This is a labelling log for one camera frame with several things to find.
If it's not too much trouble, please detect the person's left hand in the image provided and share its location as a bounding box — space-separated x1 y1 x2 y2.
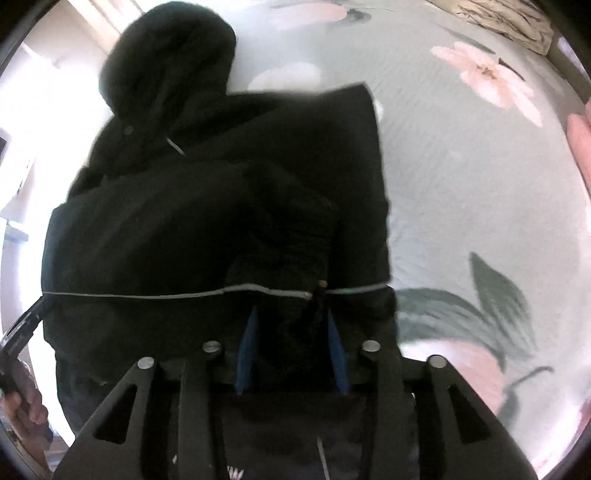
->
0 360 52 472

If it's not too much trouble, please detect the black hooded jacket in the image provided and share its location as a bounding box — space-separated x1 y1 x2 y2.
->
41 2 402 480

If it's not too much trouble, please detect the floral green bedspread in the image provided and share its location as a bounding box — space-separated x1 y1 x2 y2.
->
228 0 591 480

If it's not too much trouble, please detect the beige folded quilt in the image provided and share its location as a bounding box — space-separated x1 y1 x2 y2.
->
429 0 555 55

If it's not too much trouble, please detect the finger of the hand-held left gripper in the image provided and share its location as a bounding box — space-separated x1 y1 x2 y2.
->
0 296 48 397

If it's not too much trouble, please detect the salmon folded blanket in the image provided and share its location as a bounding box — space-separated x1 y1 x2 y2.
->
566 113 591 188

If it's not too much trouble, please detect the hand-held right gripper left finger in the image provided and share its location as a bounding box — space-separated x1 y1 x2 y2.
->
53 306 259 480

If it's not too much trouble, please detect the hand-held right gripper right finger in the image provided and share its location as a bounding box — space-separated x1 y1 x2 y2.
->
325 312 541 480

